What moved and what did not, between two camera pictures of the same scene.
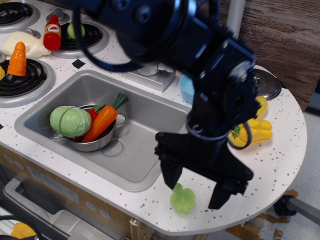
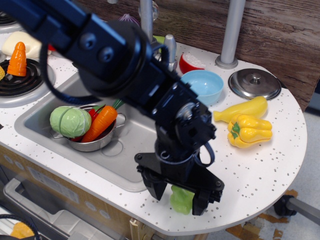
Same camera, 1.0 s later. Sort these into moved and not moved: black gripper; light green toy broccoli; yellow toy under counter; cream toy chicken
Moved: black gripper
Not moved: light green toy broccoli; cream toy chicken; yellow toy under counter
